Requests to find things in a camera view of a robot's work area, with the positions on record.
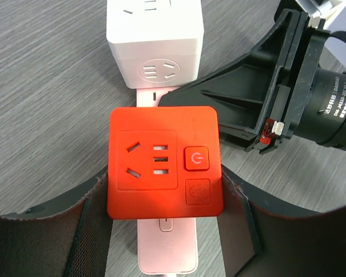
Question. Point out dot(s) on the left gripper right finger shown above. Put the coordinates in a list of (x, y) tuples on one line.
[(262, 235)]

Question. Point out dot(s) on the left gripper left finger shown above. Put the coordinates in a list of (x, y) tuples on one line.
[(68, 235)]

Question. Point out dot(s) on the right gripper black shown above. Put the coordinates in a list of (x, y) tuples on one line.
[(260, 97)]

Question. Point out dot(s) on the pink white power strip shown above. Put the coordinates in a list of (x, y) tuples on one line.
[(167, 247)]

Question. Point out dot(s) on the white cube adapter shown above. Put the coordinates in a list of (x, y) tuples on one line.
[(155, 43)]

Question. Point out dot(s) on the red cube adapter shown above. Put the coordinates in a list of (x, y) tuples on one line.
[(164, 162)]

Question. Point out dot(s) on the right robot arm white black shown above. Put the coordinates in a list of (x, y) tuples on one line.
[(324, 121)]

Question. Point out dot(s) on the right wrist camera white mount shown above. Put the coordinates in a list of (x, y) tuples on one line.
[(318, 11)]

